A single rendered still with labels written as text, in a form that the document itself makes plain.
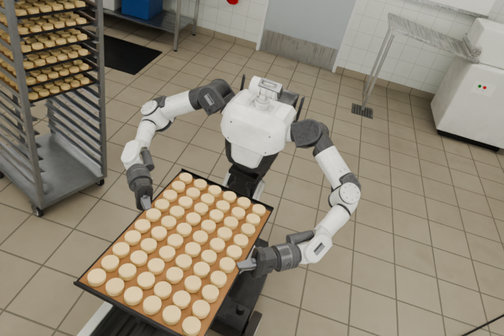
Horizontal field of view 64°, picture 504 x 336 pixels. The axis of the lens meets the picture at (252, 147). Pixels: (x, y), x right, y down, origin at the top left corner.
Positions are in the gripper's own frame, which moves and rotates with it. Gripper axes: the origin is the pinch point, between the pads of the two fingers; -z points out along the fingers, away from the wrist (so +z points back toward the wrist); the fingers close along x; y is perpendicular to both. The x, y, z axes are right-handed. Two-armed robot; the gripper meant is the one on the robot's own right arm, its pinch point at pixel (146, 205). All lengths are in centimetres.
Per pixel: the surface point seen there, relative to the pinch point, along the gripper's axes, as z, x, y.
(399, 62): 246, -67, 363
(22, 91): 98, -10, -41
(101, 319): -29.9, -16.3, -18.8
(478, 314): -40, -105, 211
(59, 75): 116, -11, -24
